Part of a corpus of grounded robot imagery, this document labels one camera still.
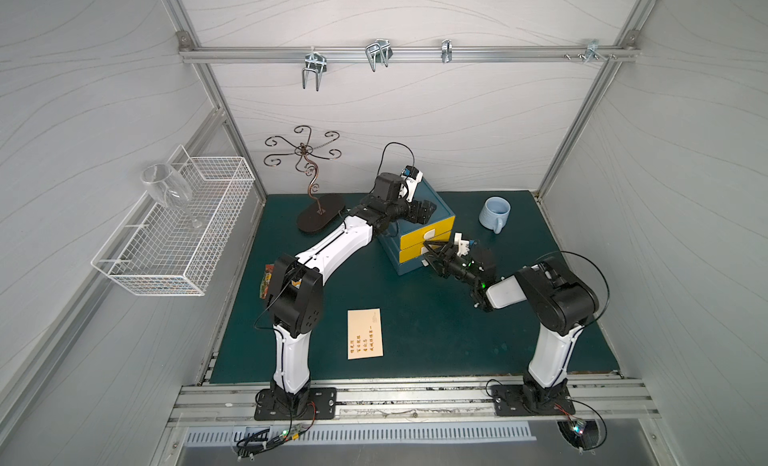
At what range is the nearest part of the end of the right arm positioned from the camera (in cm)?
76

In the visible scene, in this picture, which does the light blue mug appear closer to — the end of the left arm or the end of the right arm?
the end of the right arm

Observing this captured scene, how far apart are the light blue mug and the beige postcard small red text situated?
1.70 ft

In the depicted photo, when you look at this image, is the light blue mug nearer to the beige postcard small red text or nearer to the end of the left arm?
the end of the left arm

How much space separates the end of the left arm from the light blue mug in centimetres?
38

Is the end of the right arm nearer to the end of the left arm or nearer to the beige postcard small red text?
the end of the left arm

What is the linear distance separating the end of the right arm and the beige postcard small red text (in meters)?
0.25

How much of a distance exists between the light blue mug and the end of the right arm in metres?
0.26

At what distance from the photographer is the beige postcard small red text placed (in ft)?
2.74

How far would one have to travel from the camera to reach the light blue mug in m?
1.08

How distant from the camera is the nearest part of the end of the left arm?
0.76m
